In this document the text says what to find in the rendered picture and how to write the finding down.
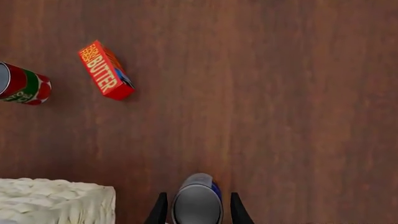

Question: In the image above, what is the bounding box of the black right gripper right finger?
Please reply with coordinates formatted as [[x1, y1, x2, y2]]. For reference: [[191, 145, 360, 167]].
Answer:
[[230, 192, 255, 224]]

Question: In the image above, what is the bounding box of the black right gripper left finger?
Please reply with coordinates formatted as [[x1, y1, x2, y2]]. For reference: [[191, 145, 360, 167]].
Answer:
[[143, 192, 169, 224]]

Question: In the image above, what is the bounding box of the blue and white soup tin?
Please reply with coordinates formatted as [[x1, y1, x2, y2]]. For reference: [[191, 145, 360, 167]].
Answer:
[[171, 172, 226, 224]]

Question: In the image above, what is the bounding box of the white woven basket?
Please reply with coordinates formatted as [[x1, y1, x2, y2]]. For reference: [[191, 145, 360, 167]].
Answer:
[[0, 177, 117, 224]]

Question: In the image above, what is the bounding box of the red butter box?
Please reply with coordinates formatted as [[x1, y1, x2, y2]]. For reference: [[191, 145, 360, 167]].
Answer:
[[77, 39, 136, 101]]

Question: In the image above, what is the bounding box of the red and green tin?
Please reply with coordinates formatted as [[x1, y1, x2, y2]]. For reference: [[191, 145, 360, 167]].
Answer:
[[0, 61, 52, 106]]

